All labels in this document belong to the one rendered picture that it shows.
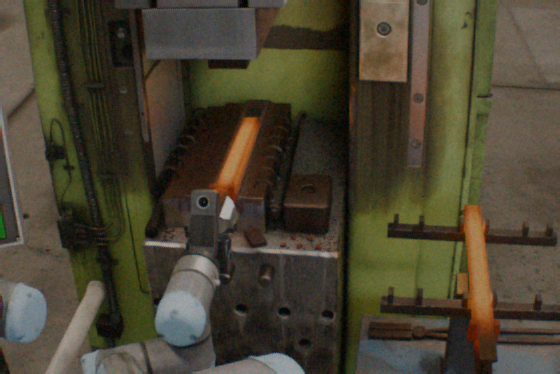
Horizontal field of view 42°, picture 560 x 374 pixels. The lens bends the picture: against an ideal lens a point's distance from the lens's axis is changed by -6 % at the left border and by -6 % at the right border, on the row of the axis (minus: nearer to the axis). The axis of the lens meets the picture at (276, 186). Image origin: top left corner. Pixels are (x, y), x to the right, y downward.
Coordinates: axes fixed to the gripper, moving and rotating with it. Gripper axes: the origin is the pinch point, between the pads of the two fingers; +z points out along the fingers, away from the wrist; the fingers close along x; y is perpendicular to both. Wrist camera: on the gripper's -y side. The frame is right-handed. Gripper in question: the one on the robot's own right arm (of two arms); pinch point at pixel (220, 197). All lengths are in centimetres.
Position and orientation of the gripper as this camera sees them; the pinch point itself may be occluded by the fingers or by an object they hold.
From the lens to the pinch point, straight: 144.4
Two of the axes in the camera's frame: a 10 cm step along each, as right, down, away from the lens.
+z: 1.4, -5.1, 8.5
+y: 0.3, 8.6, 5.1
